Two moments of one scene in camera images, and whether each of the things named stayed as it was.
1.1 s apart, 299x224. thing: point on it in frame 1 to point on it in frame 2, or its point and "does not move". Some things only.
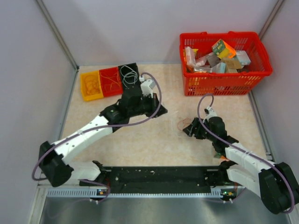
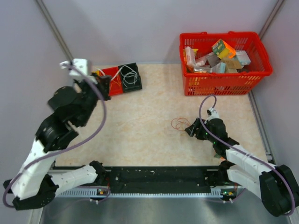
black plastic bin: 130,78 does not move
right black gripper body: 202,132 does not move
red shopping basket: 238,83 does not move
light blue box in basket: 243,57 does not move
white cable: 172,126 to 114,76
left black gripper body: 147,106 to 101,87
